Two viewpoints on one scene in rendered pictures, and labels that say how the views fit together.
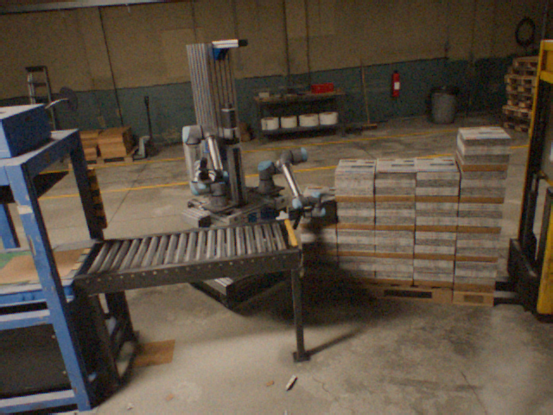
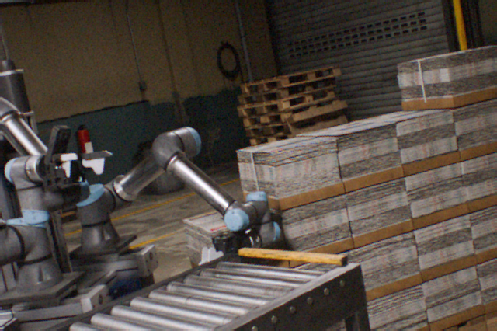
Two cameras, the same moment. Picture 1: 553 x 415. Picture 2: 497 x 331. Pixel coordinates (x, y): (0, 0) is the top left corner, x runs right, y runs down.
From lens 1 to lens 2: 178 cm
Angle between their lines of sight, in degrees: 38
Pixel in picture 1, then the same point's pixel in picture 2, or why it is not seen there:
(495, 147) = (484, 62)
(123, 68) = not seen: outside the picture
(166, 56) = not seen: outside the picture
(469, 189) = (468, 136)
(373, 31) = (33, 71)
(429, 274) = (450, 303)
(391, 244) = (385, 266)
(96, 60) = not seen: outside the picture
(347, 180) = (294, 162)
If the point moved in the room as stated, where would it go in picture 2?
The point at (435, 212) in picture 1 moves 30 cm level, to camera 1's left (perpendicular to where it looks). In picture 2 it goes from (435, 186) to (388, 205)
